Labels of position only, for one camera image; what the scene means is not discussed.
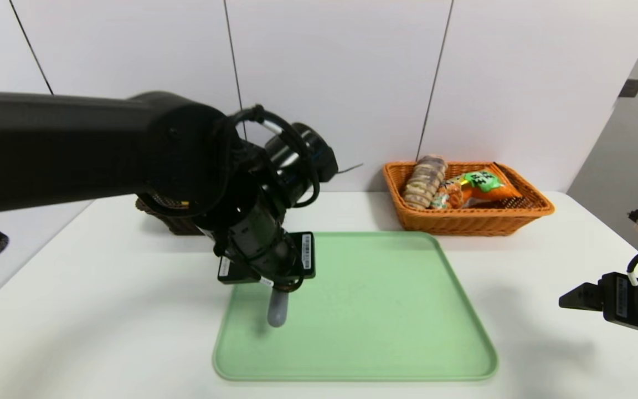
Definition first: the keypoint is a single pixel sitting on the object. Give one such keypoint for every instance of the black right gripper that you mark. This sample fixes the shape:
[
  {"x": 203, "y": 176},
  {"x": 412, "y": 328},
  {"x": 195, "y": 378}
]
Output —
[{"x": 620, "y": 297}]

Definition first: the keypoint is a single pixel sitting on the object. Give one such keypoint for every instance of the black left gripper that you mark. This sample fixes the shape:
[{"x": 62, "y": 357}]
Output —
[{"x": 303, "y": 252}]

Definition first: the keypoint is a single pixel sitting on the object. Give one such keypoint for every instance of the purple swirl bread roll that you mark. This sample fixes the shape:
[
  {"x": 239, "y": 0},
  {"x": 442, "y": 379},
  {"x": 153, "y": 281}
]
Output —
[{"x": 424, "y": 180}]

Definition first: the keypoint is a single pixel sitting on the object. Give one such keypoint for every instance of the orange snack bag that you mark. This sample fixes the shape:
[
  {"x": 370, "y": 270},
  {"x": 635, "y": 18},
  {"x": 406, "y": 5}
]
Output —
[{"x": 482, "y": 185}]

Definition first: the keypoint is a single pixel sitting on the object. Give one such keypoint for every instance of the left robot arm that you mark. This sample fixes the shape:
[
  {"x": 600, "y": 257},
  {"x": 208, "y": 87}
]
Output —
[{"x": 103, "y": 149}]

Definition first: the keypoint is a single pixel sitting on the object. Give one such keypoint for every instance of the orange wicker basket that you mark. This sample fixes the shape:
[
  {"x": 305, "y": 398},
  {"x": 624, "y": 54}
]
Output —
[{"x": 513, "y": 213}]

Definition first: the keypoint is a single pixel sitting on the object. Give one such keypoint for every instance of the dark brown wicker basket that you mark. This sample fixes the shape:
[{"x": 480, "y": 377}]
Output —
[{"x": 178, "y": 223}]

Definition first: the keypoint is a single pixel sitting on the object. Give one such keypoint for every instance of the light green plastic tray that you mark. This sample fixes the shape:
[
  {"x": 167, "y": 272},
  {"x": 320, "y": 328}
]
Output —
[{"x": 380, "y": 321}]

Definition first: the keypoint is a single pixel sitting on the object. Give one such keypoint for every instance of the black wall fixture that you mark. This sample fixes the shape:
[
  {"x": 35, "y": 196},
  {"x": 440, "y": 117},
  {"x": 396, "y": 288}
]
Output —
[{"x": 630, "y": 88}]

